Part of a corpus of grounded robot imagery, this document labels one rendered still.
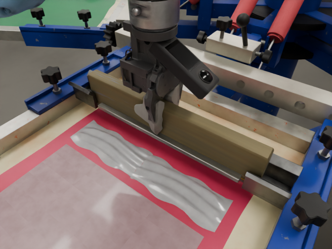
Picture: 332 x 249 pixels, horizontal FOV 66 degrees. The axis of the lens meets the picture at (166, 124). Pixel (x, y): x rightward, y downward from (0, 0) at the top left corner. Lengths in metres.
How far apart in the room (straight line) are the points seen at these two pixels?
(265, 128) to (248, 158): 0.17
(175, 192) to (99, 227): 0.14
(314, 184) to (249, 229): 0.13
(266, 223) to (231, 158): 0.12
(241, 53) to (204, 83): 0.29
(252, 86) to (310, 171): 0.23
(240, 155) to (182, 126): 0.11
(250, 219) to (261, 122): 0.21
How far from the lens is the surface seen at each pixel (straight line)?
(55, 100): 0.64
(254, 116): 0.60
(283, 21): 0.83
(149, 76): 0.43
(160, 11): 0.38
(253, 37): 0.82
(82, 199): 0.50
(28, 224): 0.51
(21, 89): 2.69
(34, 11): 1.01
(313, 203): 0.40
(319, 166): 0.53
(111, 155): 0.54
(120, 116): 0.57
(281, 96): 0.62
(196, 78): 0.39
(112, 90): 0.55
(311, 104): 0.62
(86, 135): 0.59
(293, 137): 0.59
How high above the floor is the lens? 1.37
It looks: 43 degrees down
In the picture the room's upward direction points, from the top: straight up
